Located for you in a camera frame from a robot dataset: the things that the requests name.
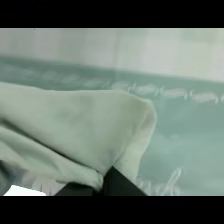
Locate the pale green T-shirt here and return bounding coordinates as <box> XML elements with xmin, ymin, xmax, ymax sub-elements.
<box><xmin>0</xmin><ymin>81</ymin><xmax>158</xmax><ymax>197</ymax></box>

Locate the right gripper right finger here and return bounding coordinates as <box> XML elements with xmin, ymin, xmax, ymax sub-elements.
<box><xmin>100</xmin><ymin>165</ymin><xmax>148</xmax><ymax>197</ymax></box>

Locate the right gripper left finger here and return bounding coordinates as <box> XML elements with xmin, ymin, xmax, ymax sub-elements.
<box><xmin>54</xmin><ymin>181</ymin><xmax>103</xmax><ymax>197</ymax></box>

